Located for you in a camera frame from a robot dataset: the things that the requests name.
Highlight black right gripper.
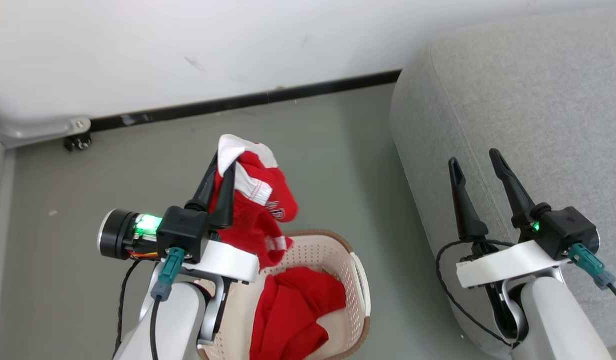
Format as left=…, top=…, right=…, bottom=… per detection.
left=448, top=148, right=600, bottom=262

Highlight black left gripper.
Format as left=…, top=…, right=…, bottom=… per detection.
left=98, top=152, right=237, bottom=264

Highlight red white printed shorts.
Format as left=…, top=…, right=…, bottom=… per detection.
left=208, top=133, right=299, bottom=271

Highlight plain red garment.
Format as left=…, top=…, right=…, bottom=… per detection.
left=248, top=266, right=348, bottom=360

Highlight beige perforated laundry basket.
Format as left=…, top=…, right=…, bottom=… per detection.
left=194, top=228, right=373, bottom=360

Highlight grey fabric sofa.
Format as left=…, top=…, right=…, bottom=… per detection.
left=389, top=11, right=616, bottom=360

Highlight black baseboard strip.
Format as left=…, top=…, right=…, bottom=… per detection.
left=89, top=69, right=403, bottom=134

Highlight small black caster wheel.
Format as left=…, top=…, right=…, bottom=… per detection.
left=63, top=132, right=93, bottom=152

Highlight looped black right arm cable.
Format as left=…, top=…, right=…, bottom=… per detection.
left=435, top=238, right=519, bottom=349

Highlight braided black left arm cable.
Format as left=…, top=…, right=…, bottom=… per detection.
left=113, top=258, right=144, bottom=360

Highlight smooth black left arm cable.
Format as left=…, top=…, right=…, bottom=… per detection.
left=149, top=296, right=161, bottom=360

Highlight grey metal frame rail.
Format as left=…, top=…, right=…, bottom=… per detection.
left=0, top=101, right=92, bottom=150

